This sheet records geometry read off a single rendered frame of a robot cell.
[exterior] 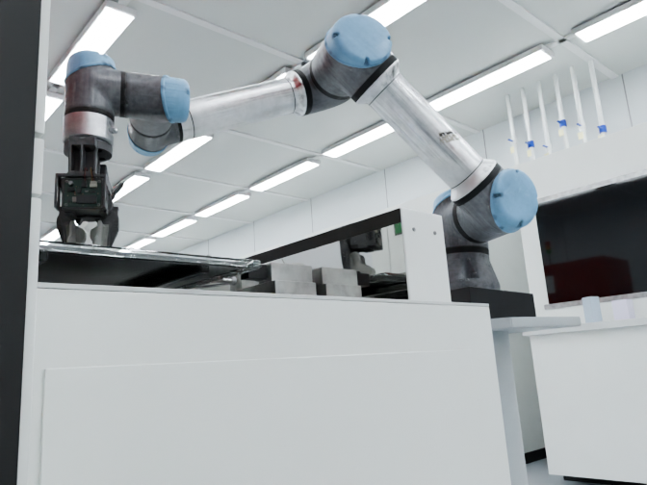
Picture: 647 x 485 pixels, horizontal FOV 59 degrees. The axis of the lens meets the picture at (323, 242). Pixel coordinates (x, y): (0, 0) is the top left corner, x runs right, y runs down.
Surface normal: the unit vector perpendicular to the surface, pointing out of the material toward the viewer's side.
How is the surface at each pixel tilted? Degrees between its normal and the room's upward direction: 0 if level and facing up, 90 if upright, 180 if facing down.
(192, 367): 90
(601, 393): 90
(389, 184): 90
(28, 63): 90
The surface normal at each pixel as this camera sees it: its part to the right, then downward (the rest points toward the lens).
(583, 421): -0.75, -0.10
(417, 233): 0.66, -0.20
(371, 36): 0.25, -0.32
